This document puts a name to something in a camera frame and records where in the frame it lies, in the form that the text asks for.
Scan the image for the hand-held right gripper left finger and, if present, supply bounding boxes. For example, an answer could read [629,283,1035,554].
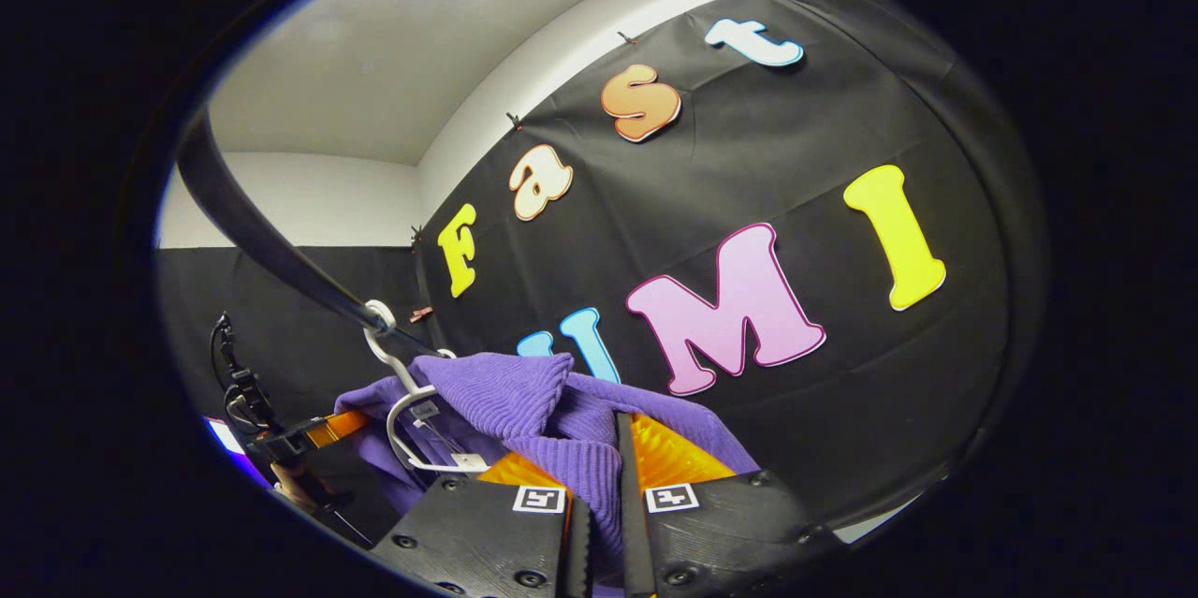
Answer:
[373,451,592,598]

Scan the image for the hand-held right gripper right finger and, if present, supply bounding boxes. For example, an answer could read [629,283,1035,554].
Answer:
[613,411,848,598]

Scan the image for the purple knit cardigan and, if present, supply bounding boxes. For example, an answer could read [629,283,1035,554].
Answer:
[334,353,761,580]

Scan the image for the white plastic clothes hanger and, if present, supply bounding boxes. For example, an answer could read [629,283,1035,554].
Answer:
[363,300,489,474]

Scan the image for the black clothes rack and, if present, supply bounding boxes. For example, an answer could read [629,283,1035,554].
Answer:
[176,107,441,360]

